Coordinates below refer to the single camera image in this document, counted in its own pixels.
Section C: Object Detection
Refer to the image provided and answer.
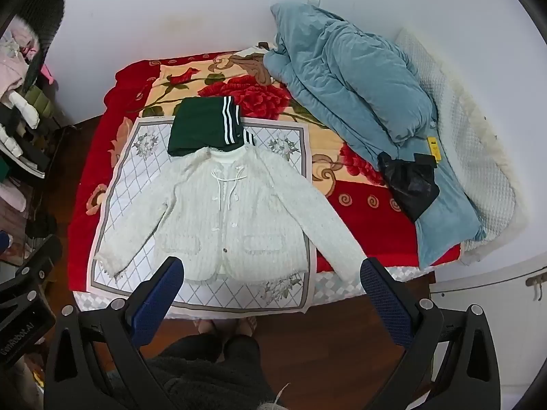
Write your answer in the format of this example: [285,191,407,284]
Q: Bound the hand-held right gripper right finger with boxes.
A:
[360,257,502,410]

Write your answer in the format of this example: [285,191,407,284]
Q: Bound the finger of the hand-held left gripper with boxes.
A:
[0,234,63,308]

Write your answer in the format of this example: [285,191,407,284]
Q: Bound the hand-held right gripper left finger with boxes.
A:
[45,256,185,410]

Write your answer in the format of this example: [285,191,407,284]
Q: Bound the white fuzzy jacket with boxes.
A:
[95,145,368,285]

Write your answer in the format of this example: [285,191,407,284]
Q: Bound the pink clothes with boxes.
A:
[0,26,41,95]

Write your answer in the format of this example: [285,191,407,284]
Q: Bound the checkered bed sheet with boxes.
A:
[72,265,437,321]

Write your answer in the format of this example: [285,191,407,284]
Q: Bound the person's left foot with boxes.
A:
[197,319,225,344]

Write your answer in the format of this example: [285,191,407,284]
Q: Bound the person's foot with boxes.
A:
[197,319,225,344]
[233,318,258,341]

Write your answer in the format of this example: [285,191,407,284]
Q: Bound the person's right foot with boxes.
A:
[233,318,258,341]

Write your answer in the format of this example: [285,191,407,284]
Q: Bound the person's dark fuzzy clothing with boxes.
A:
[147,335,279,410]

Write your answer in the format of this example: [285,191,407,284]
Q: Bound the red floral blanket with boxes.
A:
[67,49,462,293]

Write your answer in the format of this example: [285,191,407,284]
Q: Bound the white grid printed cloth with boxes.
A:
[88,116,318,313]

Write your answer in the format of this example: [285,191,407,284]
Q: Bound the black plastic bag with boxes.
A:
[378,152,441,223]

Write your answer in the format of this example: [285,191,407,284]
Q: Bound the white puffer jacket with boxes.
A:
[0,90,41,159]

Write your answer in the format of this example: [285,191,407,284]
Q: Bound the green pants with white stripes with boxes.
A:
[168,96,256,157]

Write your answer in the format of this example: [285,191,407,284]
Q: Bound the white waffle blanket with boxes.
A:
[395,28,531,265]

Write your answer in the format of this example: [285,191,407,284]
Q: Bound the blue quilt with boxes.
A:
[262,2,488,268]

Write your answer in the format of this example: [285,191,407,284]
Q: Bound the metal wall hook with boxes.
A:
[526,274,547,302]

